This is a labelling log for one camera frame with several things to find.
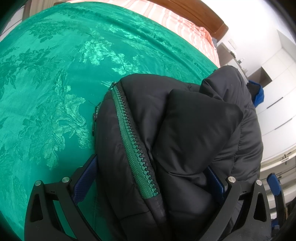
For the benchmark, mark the wooden headboard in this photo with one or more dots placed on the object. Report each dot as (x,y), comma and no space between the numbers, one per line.
(198,13)

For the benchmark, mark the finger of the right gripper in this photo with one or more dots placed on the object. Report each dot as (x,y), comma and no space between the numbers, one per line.
(281,209)

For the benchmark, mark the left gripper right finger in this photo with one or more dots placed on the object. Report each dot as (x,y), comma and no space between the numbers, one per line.
(243,210)

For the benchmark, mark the black puffer jacket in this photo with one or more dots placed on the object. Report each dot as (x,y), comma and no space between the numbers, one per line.
(156,136)

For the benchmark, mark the green floral bedspread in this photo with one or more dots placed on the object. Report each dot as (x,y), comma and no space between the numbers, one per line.
(56,66)

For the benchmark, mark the blue garment on chair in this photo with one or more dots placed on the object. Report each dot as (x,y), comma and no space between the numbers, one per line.
(256,91)

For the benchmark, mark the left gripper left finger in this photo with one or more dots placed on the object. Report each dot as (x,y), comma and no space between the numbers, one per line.
(42,221)

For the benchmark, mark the white desk with drawer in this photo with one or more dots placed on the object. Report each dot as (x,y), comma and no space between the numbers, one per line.
(227,57)

